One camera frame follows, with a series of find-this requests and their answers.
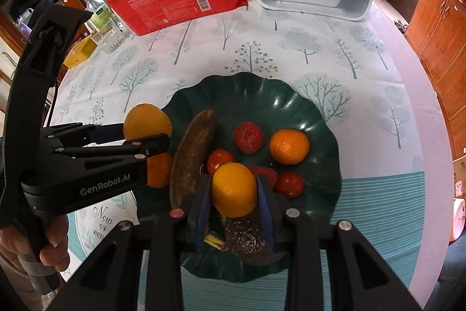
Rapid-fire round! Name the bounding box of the person's left hand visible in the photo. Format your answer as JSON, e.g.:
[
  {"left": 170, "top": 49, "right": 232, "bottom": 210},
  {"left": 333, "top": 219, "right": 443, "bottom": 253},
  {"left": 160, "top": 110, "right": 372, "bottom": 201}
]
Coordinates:
[{"left": 0, "top": 214, "right": 70, "bottom": 272}]

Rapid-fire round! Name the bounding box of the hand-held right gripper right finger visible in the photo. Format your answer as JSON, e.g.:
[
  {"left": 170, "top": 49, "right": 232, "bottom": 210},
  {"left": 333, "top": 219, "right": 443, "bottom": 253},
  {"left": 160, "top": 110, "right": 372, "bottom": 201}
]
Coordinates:
[{"left": 257, "top": 174, "right": 425, "bottom": 311}]

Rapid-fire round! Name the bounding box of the brown overripe banana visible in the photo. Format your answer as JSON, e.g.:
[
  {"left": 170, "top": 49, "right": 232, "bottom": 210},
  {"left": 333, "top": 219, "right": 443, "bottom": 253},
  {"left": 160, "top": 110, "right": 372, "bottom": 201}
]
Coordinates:
[{"left": 169, "top": 109, "right": 228, "bottom": 251}]

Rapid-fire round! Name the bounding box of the dull red round berry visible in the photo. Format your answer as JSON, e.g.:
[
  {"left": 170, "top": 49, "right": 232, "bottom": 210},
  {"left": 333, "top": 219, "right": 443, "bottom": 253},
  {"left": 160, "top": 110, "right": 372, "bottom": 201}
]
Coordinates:
[{"left": 248, "top": 166, "right": 278, "bottom": 188}]

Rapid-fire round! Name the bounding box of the orange wooden cabinet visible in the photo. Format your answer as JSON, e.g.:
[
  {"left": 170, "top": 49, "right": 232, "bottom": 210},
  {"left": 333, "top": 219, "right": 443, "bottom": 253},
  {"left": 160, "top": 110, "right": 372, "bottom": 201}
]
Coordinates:
[{"left": 404, "top": 0, "right": 466, "bottom": 151}]

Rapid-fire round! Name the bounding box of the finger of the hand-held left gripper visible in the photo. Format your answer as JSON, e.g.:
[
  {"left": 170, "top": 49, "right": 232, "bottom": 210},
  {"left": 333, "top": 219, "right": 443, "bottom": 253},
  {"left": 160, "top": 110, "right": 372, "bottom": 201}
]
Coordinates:
[
  {"left": 54, "top": 134, "right": 171, "bottom": 162},
  {"left": 41, "top": 122, "right": 126, "bottom": 147}
]

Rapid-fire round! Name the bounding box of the clear bottle with green label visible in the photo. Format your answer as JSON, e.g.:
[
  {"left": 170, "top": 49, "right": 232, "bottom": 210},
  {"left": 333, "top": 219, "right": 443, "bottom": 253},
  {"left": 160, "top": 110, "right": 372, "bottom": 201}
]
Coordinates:
[{"left": 84, "top": 0, "right": 117, "bottom": 33}]

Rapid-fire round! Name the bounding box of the small orange mandarin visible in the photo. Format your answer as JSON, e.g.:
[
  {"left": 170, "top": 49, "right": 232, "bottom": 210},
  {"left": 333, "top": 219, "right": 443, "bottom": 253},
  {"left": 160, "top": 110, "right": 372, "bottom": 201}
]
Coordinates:
[{"left": 269, "top": 129, "right": 310, "bottom": 165}]

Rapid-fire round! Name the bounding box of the brown wooden sideboard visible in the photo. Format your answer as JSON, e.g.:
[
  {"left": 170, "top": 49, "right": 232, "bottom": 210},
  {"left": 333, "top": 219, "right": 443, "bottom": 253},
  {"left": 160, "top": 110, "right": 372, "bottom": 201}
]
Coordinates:
[{"left": 0, "top": 0, "right": 91, "bottom": 78}]

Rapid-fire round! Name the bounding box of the yellow cardboard box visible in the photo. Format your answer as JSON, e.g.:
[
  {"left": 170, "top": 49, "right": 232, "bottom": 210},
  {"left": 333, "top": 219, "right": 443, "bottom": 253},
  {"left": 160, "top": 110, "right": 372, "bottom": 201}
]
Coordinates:
[{"left": 63, "top": 38, "right": 97, "bottom": 69}]

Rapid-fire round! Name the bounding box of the brown cardboard box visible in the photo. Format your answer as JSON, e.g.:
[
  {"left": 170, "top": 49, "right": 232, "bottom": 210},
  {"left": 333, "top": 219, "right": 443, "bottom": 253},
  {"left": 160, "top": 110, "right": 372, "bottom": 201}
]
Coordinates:
[{"left": 451, "top": 154, "right": 466, "bottom": 198}]

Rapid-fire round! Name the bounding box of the dark green scalloped plate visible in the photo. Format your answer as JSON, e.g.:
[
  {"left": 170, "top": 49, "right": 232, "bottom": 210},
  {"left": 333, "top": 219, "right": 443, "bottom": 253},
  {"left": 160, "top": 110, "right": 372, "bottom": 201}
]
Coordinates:
[{"left": 136, "top": 72, "right": 343, "bottom": 283}]

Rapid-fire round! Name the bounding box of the person's left forearm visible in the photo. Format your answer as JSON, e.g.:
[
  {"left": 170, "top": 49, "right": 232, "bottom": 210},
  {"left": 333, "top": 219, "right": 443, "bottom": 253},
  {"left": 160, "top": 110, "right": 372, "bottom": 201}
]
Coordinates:
[{"left": 0, "top": 254, "right": 40, "bottom": 304}]

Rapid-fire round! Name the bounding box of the small yellow citrus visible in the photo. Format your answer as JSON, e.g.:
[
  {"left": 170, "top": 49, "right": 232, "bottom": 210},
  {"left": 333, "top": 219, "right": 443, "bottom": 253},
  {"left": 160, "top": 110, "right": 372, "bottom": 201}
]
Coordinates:
[{"left": 211, "top": 162, "right": 258, "bottom": 219}]

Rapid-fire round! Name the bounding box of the tree print tablecloth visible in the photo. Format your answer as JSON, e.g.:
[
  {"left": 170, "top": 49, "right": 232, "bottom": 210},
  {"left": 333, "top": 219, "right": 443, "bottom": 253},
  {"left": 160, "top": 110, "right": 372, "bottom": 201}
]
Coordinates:
[{"left": 49, "top": 0, "right": 456, "bottom": 311}]

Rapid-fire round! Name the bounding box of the red cherry tomato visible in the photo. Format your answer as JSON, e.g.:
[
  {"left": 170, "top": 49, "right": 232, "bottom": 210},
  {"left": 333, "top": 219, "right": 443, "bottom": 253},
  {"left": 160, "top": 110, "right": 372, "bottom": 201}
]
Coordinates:
[
  {"left": 207, "top": 150, "right": 235, "bottom": 175},
  {"left": 275, "top": 173, "right": 304, "bottom": 198}
]

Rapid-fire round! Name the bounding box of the large orange mandarin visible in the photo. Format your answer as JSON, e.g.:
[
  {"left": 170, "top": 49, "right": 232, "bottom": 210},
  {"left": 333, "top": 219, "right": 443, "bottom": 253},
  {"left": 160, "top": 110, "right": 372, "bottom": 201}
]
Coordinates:
[{"left": 146, "top": 151, "right": 174, "bottom": 189}]

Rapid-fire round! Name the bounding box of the dark brown avocado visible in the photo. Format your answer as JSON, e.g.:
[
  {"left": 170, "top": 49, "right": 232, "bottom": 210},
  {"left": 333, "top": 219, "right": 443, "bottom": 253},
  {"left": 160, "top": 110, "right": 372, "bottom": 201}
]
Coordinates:
[{"left": 223, "top": 212, "right": 288, "bottom": 266}]

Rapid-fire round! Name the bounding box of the large yellow citrus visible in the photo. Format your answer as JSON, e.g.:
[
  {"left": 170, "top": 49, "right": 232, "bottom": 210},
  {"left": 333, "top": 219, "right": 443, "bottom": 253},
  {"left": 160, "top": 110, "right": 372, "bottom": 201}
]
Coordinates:
[{"left": 123, "top": 104, "right": 173, "bottom": 144}]

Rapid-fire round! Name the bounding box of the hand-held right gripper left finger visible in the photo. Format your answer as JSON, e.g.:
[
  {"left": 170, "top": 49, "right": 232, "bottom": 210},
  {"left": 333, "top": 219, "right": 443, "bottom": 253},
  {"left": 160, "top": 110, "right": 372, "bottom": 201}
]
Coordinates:
[{"left": 47, "top": 174, "right": 213, "bottom": 311}]

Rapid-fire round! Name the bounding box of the clear ribbed glass cup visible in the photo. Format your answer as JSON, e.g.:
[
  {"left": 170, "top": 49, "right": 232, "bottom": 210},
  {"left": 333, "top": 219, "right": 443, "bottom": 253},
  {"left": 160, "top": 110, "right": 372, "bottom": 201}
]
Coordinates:
[{"left": 91, "top": 25, "right": 124, "bottom": 55}]

